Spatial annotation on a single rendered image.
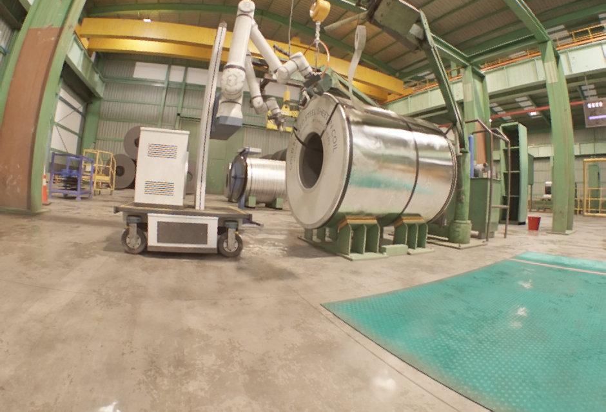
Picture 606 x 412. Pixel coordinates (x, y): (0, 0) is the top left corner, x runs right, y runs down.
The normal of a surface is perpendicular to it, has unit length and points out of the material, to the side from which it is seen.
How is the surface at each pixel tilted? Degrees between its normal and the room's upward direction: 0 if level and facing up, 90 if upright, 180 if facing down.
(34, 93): 90
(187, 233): 90
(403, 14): 145
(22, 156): 90
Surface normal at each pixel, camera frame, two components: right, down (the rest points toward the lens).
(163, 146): 0.42, 0.00
